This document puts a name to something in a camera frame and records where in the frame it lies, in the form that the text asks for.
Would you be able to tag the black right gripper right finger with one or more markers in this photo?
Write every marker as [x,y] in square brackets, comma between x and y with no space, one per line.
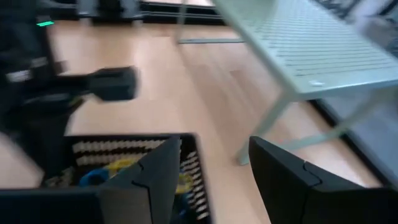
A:
[280,186]

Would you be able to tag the small black plastic basket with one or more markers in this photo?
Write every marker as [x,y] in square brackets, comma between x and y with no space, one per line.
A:
[191,146]

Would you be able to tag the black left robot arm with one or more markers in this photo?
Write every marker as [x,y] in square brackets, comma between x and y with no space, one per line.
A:
[21,62]

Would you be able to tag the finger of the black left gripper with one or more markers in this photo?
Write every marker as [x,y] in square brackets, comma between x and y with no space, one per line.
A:
[46,140]

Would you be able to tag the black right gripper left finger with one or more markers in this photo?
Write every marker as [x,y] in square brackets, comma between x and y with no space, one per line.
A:
[155,186]

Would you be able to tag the yellow rubber band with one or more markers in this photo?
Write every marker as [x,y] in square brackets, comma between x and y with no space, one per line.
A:
[119,165]

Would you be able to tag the green mesh metal shelf riser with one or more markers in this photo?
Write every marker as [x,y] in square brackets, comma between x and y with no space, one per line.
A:
[311,46]

